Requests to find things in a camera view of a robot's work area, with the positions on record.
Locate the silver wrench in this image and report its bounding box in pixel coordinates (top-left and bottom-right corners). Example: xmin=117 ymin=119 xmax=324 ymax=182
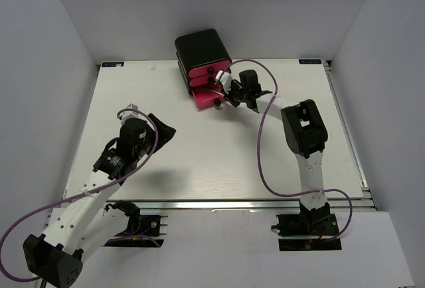
xmin=208 ymin=88 xmax=223 ymax=97

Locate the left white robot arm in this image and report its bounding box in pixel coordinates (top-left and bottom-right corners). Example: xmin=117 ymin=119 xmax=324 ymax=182
xmin=23 ymin=109 xmax=176 ymax=287

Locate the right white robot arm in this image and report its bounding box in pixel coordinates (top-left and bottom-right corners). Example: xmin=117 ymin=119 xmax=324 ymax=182
xmin=215 ymin=70 xmax=329 ymax=234

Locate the black drawer cabinet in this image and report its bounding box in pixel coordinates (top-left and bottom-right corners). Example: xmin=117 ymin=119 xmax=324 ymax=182
xmin=174 ymin=29 xmax=232 ymax=71

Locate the right blue label sticker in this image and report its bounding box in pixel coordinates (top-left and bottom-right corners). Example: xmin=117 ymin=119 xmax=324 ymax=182
xmin=298 ymin=59 xmax=322 ymax=65

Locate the blue label sticker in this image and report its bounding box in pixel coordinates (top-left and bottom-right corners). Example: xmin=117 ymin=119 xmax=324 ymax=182
xmin=298 ymin=59 xmax=322 ymax=65
xmin=101 ymin=61 xmax=124 ymax=68

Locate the left blue label sticker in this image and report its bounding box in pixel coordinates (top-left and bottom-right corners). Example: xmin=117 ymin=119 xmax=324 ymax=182
xmin=101 ymin=61 xmax=124 ymax=68

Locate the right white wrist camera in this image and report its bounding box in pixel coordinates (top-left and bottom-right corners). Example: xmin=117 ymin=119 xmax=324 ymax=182
xmin=215 ymin=70 xmax=233 ymax=93

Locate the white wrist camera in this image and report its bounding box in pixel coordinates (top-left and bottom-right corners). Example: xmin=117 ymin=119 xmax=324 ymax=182
xmin=215 ymin=70 xmax=233 ymax=93
xmin=117 ymin=104 xmax=141 ymax=125

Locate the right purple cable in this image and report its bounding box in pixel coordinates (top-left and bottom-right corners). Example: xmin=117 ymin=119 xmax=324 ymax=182
xmin=227 ymin=59 xmax=353 ymax=241

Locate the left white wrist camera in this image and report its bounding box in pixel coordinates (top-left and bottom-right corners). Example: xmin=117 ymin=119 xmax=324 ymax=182
xmin=117 ymin=104 xmax=141 ymax=125

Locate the aluminium table rail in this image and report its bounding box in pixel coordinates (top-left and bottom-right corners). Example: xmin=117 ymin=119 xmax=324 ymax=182
xmin=62 ymin=198 xmax=376 ymax=212

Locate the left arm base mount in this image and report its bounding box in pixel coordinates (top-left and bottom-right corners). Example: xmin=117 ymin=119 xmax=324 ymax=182
xmin=104 ymin=202 xmax=168 ymax=248

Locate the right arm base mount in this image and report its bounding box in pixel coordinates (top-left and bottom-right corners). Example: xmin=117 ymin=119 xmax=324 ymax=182
xmin=270 ymin=214 xmax=342 ymax=252

